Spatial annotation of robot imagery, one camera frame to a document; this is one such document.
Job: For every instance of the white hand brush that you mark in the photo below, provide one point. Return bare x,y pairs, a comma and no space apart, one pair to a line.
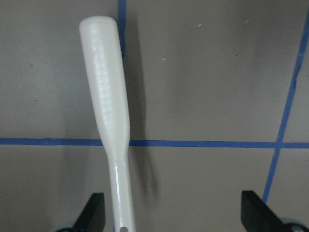
106,79

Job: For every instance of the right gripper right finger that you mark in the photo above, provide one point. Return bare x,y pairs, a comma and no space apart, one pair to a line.
256,216

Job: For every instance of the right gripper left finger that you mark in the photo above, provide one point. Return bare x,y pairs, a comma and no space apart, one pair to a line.
92,217

